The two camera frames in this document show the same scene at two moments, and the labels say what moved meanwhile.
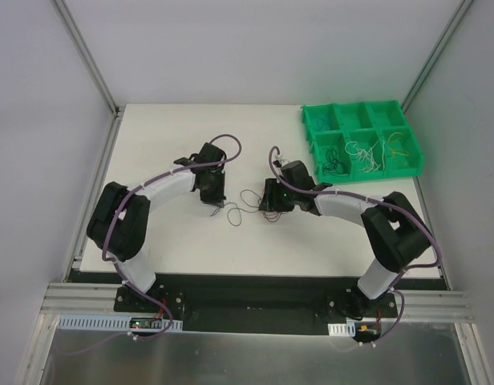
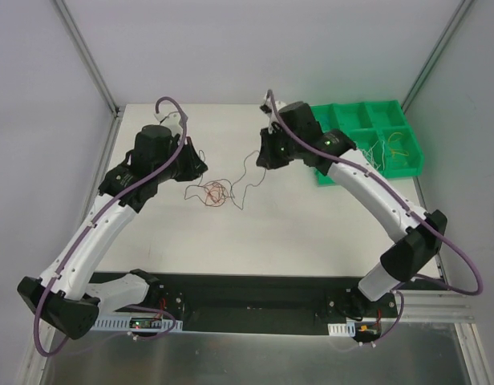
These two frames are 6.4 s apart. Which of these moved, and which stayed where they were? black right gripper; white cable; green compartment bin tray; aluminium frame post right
Moved: black right gripper
Stayed: green compartment bin tray; aluminium frame post right; white cable
